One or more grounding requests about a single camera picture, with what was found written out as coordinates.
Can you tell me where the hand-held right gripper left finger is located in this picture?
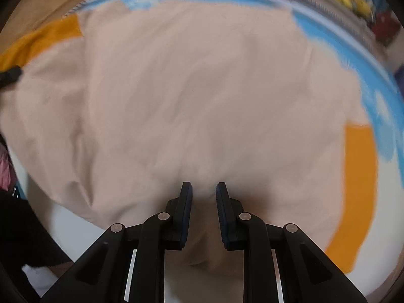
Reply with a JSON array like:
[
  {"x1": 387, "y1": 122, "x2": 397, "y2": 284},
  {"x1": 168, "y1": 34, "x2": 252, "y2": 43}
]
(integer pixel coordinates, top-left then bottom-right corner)
[{"x1": 39, "y1": 181, "x2": 193, "y2": 303}]

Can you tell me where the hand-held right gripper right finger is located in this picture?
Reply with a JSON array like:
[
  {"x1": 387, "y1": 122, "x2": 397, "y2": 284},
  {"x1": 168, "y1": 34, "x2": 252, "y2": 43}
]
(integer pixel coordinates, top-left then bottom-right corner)
[{"x1": 216, "y1": 181, "x2": 368, "y2": 303}]

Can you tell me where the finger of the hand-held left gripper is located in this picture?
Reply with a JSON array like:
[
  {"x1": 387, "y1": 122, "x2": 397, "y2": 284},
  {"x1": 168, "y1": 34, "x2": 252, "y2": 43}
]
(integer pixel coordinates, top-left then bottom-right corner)
[{"x1": 0, "y1": 66, "x2": 24, "y2": 88}]

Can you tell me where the beige and yellow hooded jacket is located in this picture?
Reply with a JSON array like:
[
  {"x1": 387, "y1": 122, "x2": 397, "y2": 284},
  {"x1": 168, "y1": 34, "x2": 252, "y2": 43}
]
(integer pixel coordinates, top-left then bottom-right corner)
[{"x1": 0, "y1": 0, "x2": 379, "y2": 275}]

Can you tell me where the pink cloth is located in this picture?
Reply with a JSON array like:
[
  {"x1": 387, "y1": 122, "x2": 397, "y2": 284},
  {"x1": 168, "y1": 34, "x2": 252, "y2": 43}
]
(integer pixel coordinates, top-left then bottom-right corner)
[{"x1": 0, "y1": 140, "x2": 17, "y2": 194}]

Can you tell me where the person's dark clothing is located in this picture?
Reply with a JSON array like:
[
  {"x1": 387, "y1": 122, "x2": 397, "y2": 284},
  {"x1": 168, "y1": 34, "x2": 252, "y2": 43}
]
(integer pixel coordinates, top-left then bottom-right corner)
[{"x1": 0, "y1": 188, "x2": 74, "y2": 303}]

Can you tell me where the blue patterned bed sheet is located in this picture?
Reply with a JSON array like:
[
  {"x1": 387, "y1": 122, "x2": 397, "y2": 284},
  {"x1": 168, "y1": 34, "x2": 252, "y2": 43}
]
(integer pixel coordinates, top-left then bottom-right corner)
[{"x1": 9, "y1": 0, "x2": 404, "y2": 303}]

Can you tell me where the dark red cushion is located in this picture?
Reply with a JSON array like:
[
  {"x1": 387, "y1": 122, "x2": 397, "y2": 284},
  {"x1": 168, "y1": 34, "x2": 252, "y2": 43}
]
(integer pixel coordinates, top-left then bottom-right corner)
[{"x1": 370, "y1": 9, "x2": 402, "y2": 47}]

